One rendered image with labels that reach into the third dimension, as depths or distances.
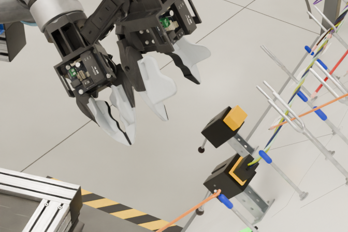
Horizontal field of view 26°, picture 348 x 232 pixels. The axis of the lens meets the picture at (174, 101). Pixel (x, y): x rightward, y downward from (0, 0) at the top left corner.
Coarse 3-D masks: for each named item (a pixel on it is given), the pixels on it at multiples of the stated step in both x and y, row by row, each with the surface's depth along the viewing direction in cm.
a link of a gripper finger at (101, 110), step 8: (88, 104) 116; (96, 104) 115; (104, 104) 116; (96, 112) 113; (104, 112) 115; (96, 120) 111; (104, 120) 114; (112, 120) 115; (104, 128) 112; (112, 128) 115; (120, 128) 116; (112, 136) 115; (120, 136) 115; (128, 144) 115
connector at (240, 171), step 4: (248, 156) 104; (244, 160) 104; (248, 160) 104; (252, 160) 104; (240, 164) 104; (244, 164) 103; (256, 164) 104; (236, 168) 104; (240, 168) 103; (244, 168) 103; (248, 168) 103; (252, 168) 104; (236, 172) 104; (240, 172) 103; (244, 172) 103; (248, 172) 103; (252, 172) 103; (240, 176) 104; (244, 176) 103; (248, 176) 103; (244, 180) 104
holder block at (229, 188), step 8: (232, 160) 106; (216, 168) 109; (224, 168) 105; (216, 176) 105; (224, 176) 104; (208, 184) 108; (216, 184) 106; (224, 184) 106; (232, 184) 105; (240, 184) 105; (224, 192) 107; (232, 192) 106; (240, 192) 105
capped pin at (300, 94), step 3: (297, 93) 111; (300, 93) 110; (300, 96) 111; (303, 96) 111; (303, 99) 111; (306, 99) 111; (306, 102) 111; (309, 102) 111; (309, 105) 111; (312, 105) 111; (312, 108) 111; (339, 129) 111; (333, 132) 111
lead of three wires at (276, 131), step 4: (284, 112) 103; (280, 120) 102; (284, 120) 103; (276, 128) 102; (280, 128) 102; (276, 132) 102; (272, 136) 101; (276, 136) 102; (272, 140) 101; (268, 144) 102; (264, 148) 102; (268, 148) 102; (260, 156) 102; (256, 160) 102; (248, 164) 103; (252, 164) 103
